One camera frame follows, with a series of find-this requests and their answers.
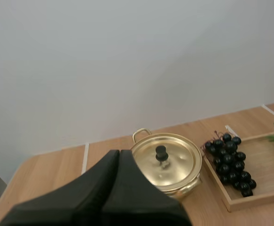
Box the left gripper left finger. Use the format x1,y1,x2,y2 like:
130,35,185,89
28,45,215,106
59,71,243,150
0,149,120,226

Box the shallow wooden tray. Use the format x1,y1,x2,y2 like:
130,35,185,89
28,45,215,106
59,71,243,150
201,131,274,213

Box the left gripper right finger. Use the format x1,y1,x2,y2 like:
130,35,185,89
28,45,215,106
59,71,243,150
101,149,192,226

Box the gold pot with two handles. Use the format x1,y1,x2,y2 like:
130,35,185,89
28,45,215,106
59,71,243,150
132,128,203,202

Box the gold lid with black knob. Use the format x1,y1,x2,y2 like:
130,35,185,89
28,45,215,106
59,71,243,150
130,133,203,191

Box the bunch of dark toy grapes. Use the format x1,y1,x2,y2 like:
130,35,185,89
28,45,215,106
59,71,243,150
200,130,257,198

